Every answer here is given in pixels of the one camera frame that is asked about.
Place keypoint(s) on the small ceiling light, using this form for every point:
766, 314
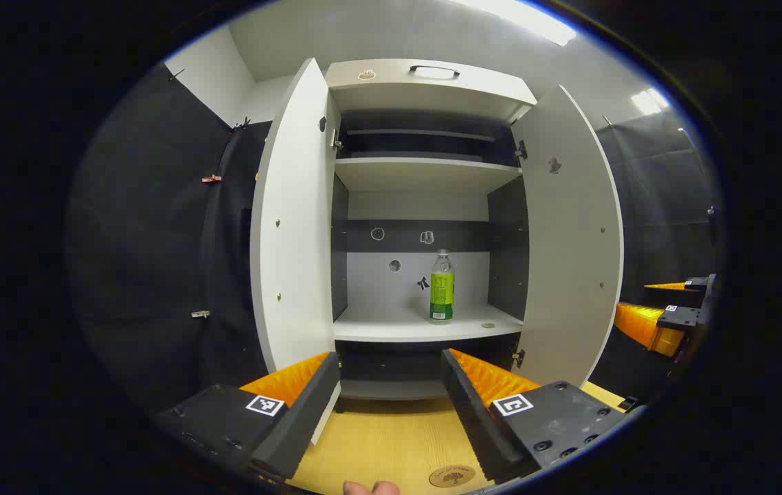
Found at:
649, 101

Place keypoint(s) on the red clip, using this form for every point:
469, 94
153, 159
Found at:
211, 179

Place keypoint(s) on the black backdrop cloth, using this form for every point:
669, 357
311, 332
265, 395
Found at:
150, 261

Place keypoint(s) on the black block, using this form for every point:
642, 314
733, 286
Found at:
629, 404

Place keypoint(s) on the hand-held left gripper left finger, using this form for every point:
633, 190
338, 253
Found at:
308, 412

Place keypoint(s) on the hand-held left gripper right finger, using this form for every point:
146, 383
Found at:
466, 405

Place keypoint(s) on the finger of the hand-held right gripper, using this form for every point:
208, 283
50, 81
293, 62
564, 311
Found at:
690, 284
645, 326

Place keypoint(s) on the green label plastic bottle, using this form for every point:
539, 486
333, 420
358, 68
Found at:
442, 292

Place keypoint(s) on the round cork coaster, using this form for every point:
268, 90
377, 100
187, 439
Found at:
452, 476

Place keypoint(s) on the white cabinet door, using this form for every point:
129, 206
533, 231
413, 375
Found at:
295, 240
570, 240

